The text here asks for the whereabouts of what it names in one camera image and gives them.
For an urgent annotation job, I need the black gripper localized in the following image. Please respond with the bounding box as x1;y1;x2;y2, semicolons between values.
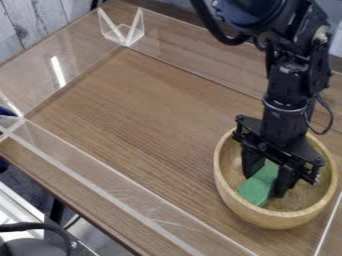
232;96;324;198

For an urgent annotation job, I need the green rectangular block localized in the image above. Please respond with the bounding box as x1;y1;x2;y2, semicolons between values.
235;161;277;207

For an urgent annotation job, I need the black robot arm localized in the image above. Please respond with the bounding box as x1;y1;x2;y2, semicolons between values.
189;0;331;198

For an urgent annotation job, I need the brown wooden bowl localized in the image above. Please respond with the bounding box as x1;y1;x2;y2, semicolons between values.
213;129;339;230

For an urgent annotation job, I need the black table leg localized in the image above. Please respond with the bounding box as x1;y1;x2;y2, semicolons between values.
49;199;65;224

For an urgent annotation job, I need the blue object at left edge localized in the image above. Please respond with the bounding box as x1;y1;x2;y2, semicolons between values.
0;106;17;117

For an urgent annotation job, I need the black cable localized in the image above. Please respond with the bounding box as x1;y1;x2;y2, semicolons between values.
0;221;74;256

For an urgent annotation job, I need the clear acrylic front wall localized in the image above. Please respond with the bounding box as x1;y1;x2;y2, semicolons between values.
0;93;255;256

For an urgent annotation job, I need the clear acrylic corner bracket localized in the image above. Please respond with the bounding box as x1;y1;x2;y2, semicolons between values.
97;8;144;47

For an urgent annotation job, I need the black metal mount plate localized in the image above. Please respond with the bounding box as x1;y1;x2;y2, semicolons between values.
44;230;100;256

